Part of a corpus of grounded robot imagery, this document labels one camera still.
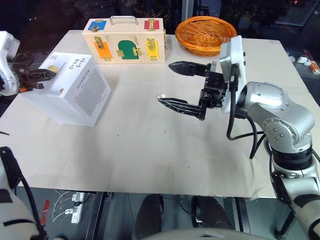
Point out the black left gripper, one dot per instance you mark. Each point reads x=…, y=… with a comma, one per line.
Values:
x=20, y=75

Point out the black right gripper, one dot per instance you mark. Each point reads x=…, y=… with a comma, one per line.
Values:
x=212, y=87

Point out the gold coin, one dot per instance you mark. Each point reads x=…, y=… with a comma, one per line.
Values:
x=53, y=68

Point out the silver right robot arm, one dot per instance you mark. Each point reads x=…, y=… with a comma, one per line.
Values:
x=271, y=93

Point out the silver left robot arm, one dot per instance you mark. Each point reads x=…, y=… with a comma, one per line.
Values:
x=10, y=215

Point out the white box with slot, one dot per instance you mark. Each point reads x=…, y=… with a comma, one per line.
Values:
x=82, y=95

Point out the wooden latch box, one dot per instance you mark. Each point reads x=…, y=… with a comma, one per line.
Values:
x=125, y=42

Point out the orange wicker basket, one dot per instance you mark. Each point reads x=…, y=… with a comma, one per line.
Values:
x=205, y=35

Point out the small white floor object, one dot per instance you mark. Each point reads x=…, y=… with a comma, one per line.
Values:
x=303, y=60

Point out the dark rounded shape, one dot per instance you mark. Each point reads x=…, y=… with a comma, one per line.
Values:
x=148, y=215
x=212, y=212

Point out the red plastic tool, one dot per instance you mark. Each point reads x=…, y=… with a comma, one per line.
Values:
x=45, y=211

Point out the small orange floor object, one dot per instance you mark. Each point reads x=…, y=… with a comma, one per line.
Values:
x=315, y=67

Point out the white power strip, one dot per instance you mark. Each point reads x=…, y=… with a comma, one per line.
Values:
x=77, y=208

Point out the black table leg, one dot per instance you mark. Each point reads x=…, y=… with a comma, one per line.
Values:
x=96, y=215

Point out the silver robot torso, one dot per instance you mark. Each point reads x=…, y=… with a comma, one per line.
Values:
x=197, y=234

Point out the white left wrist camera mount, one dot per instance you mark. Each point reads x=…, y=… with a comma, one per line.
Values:
x=6, y=52

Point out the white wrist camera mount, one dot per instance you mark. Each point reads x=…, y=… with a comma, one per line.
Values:
x=236, y=53
x=6, y=52

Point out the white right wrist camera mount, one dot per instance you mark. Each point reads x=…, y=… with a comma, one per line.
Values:
x=236, y=53

